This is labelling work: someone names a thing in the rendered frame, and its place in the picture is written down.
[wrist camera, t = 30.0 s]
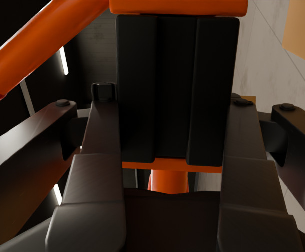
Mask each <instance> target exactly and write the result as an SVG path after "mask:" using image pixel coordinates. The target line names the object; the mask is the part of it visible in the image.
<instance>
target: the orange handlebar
mask: <svg viewBox="0 0 305 252"><path fill-rule="evenodd" d="M148 190H149V191H154V192H160V193H165V194H171V195H173V194H183V193H189V181H188V172H187V171H169V170H151V175H150V177H149V184H148Z"/></svg>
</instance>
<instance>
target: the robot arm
mask: <svg viewBox="0 0 305 252"><path fill-rule="evenodd" d="M91 93H92V104H91V108H89V109H80V110H78V109H77V103H76V102H74V101H68V100H66V99H62V100H58V101H57V102H53V103H51V104H49V105H48V106H46V107H45V108H43V109H42V110H40V111H38V112H37V113H35V114H34V115H32V116H31V117H29V118H28V119H26V120H25V121H23V122H22V123H20V124H19V125H17V126H16V127H14V128H13V129H11V130H10V131H8V132H7V133H5V134H4V135H2V136H0V252H305V233H303V232H302V231H300V230H299V229H298V227H297V223H296V220H295V218H294V216H293V215H289V214H288V211H287V207H286V203H285V199H284V195H283V191H282V188H281V184H280V180H279V177H280V179H281V180H282V181H283V183H284V184H285V185H286V187H287V188H288V189H289V191H290V192H291V193H292V195H293V196H294V197H295V199H296V200H297V201H298V203H299V204H300V206H301V207H302V208H303V210H304V211H305V110H303V109H302V108H300V107H297V106H294V105H293V104H290V103H283V104H277V105H274V106H273V107H272V112H271V113H265V112H259V111H257V107H256V104H255V103H254V102H252V101H248V100H247V99H242V98H241V96H240V95H238V94H236V93H232V95H231V103H230V105H228V108H227V119H226V130H225V140H224V150H223V161H222V172H221V184H220V191H197V192H188V193H179V194H167V193H162V192H156V191H151V190H146V189H141V188H124V179H123V162H122V151H121V133H120V115H119V104H118V98H117V83H114V82H98V83H94V84H92V85H91ZM70 166H71V168H70V171H69V175H68V179H67V183H66V186H65V190H64V194H63V197H62V201H61V204H60V205H57V206H56V207H55V210H54V212H53V216H52V217H51V218H49V219H47V220H45V221H43V222H42V223H40V224H38V225H36V226H34V227H33V228H31V229H29V230H27V231H25V232H24V233H22V234H20V235H18V236H16V235H17V234H18V233H19V231H20V230H21V229H22V228H23V226H24V225H25V224H26V222H27V221H28V220H29V219H30V217H31V216H32V215H33V213H34V212H35V211H36V210H37V208H38V207H39V206H40V204H41V203H42V202H43V201H44V199H45V198H46V197H47V196H48V194H49V193H50V192H51V190H52V189H53V188H54V187H55V185H56V184H57V183H58V181H59V180H60V179H61V178H62V176H63V175H64V174H65V172H66V171H67V170H68V169H69V167H70ZM15 236H16V237H15Z"/></svg>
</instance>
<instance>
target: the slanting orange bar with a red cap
mask: <svg viewBox="0 0 305 252"><path fill-rule="evenodd" d="M108 8H110V0H52V1H51V2H50V3H48V4H47V5H46V6H45V7H44V8H43V9H42V10H41V11H40V12H39V13H37V14H36V15H35V16H34V17H33V18H32V19H31V20H30V21H29V22H28V23H27V24H25V25H24V26H23V27H22V28H21V29H20V30H19V31H18V32H17V33H16V34H14V35H13V36H12V37H11V38H10V39H9V40H8V41H7V42H6V43H5V44H3V45H2V46H1V47H0V101H1V100H2V99H4V98H5V97H6V96H7V94H8V93H9V92H10V91H11V90H12V89H14V88H15V87H16V86H17V85H18V84H20V83H21V82H22V81H23V80H24V79H25V78H27V77H28V76H29V75H30V74H31V73H33V72H34V71H35V70H36V69H37V68H38V67H40V66H41V65H42V64H43V63H44V62H46V61H47V60H48V59H49V58H50V57H52V56H53V55H54V54H55V53H56V52H57V51H59V50H60V49H61V48H62V47H63V46H65V45H66V44H67V43H68V42H69V41H71V40H72V39H73V38H74V37H75V36H76V35H78V34H79V33H80V32H81V31H82V30H84V29H85V28H86V27H87V26H88V25H89V24H91V23H92V22H93V21H94V20H95V19H97V18H98V17H99V16H100V15H101V14H103V13H104V12H105V11H106V10H107V9H108Z"/></svg>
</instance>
